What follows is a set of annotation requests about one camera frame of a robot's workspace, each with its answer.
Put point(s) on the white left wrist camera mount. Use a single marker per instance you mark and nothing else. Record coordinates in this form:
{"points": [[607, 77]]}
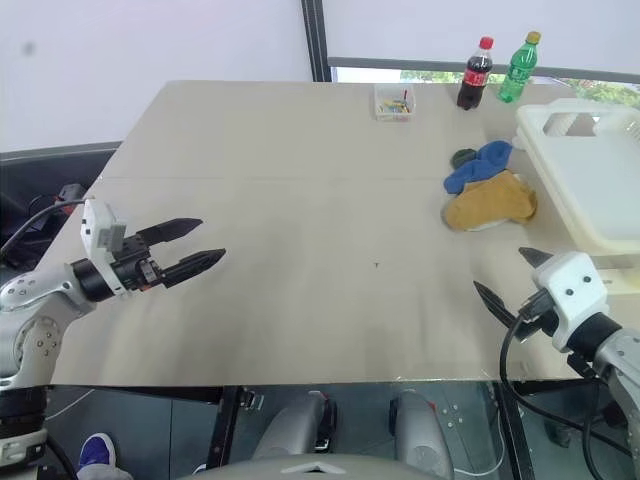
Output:
{"points": [[97, 225]]}

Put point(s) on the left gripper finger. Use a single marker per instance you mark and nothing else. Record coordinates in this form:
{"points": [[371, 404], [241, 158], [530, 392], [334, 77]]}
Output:
{"points": [[172, 229], [195, 263]]}

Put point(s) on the grey robot torso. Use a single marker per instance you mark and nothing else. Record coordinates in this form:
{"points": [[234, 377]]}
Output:
{"points": [[320, 470]]}

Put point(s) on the white plastic basket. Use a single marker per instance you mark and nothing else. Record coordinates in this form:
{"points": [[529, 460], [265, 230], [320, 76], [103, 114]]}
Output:
{"points": [[595, 175]]}

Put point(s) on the blue shoe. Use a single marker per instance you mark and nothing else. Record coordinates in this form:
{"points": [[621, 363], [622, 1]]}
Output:
{"points": [[97, 450]]}

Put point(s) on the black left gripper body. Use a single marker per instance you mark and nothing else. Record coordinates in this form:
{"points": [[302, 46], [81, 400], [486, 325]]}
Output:
{"points": [[134, 265]]}

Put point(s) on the green bottle yellow cap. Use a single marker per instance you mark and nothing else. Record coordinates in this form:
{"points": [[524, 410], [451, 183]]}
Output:
{"points": [[517, 72]]}

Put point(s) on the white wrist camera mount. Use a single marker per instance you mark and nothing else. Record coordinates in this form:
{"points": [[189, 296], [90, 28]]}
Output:
{"points": [[97, 225], [575, 285]]}

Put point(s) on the cola bottle red cap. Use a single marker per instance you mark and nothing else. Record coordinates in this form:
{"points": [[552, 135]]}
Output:
{"points": [[474, 75]]}

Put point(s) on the grey rounded robot leg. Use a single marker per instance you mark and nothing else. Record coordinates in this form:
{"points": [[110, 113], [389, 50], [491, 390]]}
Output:
{"points": [[420, 430], [295, 425]]}

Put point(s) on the mustard yellow sock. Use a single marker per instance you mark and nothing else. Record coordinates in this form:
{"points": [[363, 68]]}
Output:
{"points": [[492, 202]]}

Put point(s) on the dark green sock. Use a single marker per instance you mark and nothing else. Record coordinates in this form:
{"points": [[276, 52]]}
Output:
{"points": [[461, 157]]}

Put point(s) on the dark grey wall rail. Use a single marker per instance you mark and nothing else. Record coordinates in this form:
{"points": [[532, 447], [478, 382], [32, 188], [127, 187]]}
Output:
{"points": [[55, 152]]}

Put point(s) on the clear box of coloured pieces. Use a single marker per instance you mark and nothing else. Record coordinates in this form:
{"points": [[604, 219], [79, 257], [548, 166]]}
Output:
{"points": [[394, 102]]}

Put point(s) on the black window frame post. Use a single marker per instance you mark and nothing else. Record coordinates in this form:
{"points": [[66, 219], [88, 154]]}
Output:
{"points": [[315, 40]]}

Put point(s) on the white plastic tray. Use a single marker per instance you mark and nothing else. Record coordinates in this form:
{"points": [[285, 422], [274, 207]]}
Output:
{"points": [[622, 275]]}

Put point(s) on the black table leg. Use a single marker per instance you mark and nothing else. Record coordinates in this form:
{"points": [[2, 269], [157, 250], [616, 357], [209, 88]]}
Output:
{"points": [[225, 425], [510, 430]]}

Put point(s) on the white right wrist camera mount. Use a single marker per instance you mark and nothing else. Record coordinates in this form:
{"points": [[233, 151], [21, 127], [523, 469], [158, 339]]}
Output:
{"points": [[575, 285]]}

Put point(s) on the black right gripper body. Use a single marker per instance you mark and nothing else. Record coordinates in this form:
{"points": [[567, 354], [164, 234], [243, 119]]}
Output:
{"points": [[540, 320]]}

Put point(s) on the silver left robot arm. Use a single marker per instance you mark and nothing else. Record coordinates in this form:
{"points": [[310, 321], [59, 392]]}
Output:
{"points": [[35, 320]]}

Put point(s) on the blue sock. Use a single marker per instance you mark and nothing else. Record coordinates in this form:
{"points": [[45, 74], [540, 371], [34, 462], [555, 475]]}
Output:
{"points": [[475, 172]]}

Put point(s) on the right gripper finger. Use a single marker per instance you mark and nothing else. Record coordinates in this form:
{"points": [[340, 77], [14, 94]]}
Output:
{"points": [[536, 259], [497, 302]]}

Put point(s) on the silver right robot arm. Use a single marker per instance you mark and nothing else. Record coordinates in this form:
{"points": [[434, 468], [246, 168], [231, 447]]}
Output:
{"points": [[617, 350]]}

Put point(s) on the grey trouser leg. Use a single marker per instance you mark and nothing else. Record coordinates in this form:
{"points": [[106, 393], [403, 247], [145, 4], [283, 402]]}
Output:
{"points": [[102, 474]]}

